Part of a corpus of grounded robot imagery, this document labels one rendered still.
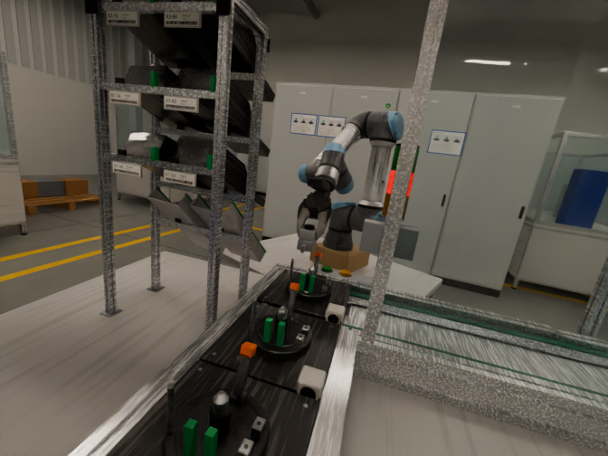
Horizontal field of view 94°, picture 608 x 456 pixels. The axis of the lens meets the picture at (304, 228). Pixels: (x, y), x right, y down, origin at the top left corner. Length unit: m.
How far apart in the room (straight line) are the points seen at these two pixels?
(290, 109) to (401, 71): 4.95
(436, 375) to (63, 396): 0.77
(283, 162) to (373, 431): 3.67
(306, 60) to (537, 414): 8.93
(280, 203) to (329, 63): 5.60
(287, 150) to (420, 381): 3.59
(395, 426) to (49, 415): 0.65
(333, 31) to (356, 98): 5.46
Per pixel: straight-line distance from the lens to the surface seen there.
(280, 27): 9.80
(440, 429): 0.77
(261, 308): 0.77
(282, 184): 4.09
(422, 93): 0.63
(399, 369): 0.77
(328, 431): 0.55
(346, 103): 3.90
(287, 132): 4.08
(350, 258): 1.32
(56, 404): 0.78
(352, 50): 8.93
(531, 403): 0.85
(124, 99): 0.82
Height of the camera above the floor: 1.37
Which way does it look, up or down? 14 degrees down
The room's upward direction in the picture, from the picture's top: 7 degrees clockwise
